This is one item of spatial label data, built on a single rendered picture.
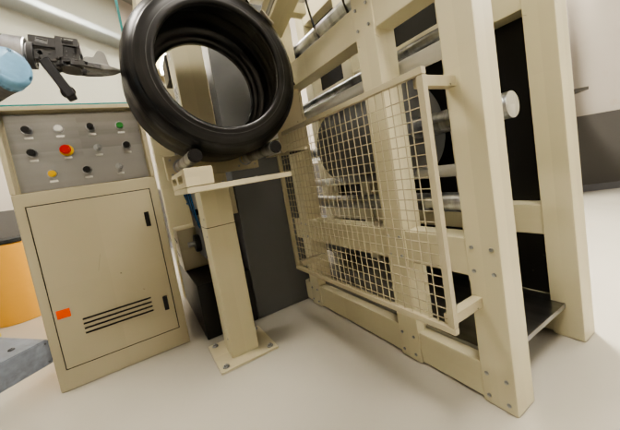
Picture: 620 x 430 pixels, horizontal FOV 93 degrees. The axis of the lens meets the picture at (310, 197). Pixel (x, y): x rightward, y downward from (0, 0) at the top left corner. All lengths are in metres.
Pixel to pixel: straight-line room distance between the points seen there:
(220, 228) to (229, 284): 0.26
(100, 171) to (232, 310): 0.93
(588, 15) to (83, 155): 5.01
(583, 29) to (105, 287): 5.12
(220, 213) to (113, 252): 0.58
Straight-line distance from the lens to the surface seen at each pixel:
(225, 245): 1.41
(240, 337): 1.55
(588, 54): 4.94
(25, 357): 0.66
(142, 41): 1.08
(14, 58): 1.02
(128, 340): 1.83
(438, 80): 0.90
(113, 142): 1.78
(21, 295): 3.32
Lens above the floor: 0.79
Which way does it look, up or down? 5 degrees down
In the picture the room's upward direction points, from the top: 10 degrees counter-clockwise
